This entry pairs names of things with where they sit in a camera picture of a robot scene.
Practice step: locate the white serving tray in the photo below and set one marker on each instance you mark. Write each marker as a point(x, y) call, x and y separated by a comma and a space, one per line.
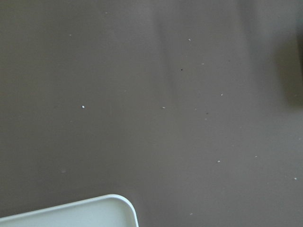
point(110, 210)

